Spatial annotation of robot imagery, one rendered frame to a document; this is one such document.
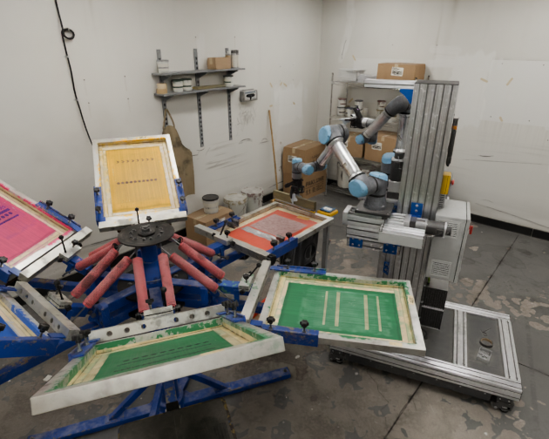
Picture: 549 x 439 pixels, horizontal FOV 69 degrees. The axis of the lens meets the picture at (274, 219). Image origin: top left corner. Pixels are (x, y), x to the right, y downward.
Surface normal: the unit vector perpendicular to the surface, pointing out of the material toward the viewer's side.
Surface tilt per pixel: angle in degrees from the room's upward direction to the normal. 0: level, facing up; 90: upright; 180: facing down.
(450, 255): 90
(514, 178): 90
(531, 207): 90
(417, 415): 0
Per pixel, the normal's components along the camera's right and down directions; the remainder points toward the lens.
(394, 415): 0.00, -0.91
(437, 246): -0.39, 0.37
